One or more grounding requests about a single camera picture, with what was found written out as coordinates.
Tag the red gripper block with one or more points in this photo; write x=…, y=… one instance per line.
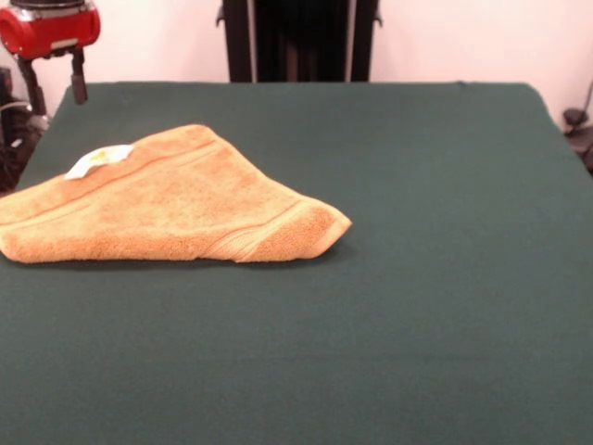
x=46, y=34

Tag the tan terry cloth towel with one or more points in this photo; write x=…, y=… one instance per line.
x=162, y=213

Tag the dark green table cloth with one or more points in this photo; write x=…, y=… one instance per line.
x=324, y=324

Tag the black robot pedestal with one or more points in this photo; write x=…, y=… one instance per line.
x=301, y=41

